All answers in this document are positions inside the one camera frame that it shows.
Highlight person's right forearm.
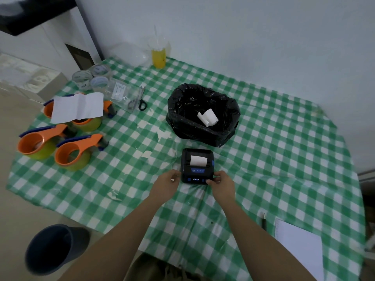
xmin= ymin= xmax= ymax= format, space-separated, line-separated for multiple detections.
xmin=215 ymin=198 xmax=317 ymax=281

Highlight bin with black bag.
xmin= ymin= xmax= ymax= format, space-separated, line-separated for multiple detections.
xmin=165 ymin=83 xmax=241 ymax=148

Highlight creased white paper sheet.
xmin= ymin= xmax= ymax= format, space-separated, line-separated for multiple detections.
xmin=50 ymin=92 xmax=105 ymax=124

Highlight black handled scissors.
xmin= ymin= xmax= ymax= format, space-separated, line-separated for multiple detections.
xmin=138 ymin=85 xmax=147 ymax=111

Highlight dark blue plastic bucket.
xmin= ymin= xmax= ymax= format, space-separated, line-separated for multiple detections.
xmin=25 ymin=224 xmax=91 ymax=276

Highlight clear plastic container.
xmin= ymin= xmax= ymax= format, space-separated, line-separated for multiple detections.
xmin=108 ymin=42 xmax=150 ymax=68

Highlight orange tape dispenser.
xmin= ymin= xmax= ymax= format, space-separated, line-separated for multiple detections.
xmin=17 ymin=124 xmax=78 ymax=160
xmin=55 ymin=133 xmax=109 ymax=172
xmin=71 ymin=99 xmax=118 ymax=132
xmin=43 ymin=93 xmax=77 ymax=119

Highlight person's left hand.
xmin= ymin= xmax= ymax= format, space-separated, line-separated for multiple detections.
xmin=149 ymin=170 xmax=182 ymax=200

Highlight crumpled white paper scrap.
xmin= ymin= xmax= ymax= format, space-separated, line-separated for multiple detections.
xmin=197 ymin=108 xmax=220 ymax=128

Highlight clear tape roll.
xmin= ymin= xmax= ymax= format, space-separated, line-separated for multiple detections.
xmin=89 ymin=64 xmax=112 ymax=79
xmin=72 ymin=70 xmax=94 ymax=91
xmin=90 ymin=76 xmax=111 ymax=94

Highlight black portable label printer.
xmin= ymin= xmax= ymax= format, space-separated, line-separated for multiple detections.
xmin=180 ymin=148 xmax=216 ymax=185

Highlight clear plastic bag of parts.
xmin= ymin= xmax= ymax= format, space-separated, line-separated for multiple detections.
xmin=103 ymin=80 xmax=142 ymax=113

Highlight person's left forearm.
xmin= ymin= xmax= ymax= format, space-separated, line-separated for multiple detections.
xmin=59 ymin=191 xmax=169 ymax=281

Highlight person's olive trousers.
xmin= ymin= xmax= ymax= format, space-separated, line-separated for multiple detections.
xmin=125 ymin=252 xmax=203 ymax=281

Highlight plastic cup of yellow drink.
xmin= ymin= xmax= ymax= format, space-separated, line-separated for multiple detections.
xmin=148 ymin=36 xmax=171 ymax=69

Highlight white cardboard box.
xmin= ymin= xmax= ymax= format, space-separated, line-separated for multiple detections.
xmin=0 ymin=52 xmax=68 ymax=103

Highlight white notepad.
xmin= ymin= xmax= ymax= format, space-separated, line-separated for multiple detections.
xmin=274 ymin=218 xmax=324 ymax=281

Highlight person's right hand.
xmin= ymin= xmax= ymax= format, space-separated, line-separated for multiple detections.
xmin=206 ymin=170 xmax=236 ymax=204

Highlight green checked tablecloth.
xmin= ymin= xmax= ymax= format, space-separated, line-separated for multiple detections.
xmin=6 ymin=57 xmax=367 ymax=281

